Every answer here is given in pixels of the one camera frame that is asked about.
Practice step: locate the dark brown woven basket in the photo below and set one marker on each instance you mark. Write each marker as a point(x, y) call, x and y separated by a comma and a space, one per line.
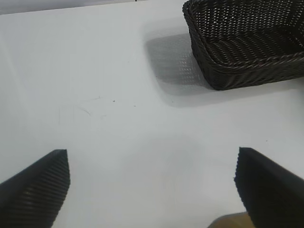
point(237, 76)

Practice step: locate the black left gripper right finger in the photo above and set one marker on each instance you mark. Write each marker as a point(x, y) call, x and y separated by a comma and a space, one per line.
point(273, 197)

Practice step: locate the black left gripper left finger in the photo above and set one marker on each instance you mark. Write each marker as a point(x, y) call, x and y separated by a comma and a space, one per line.
point(35, 194)

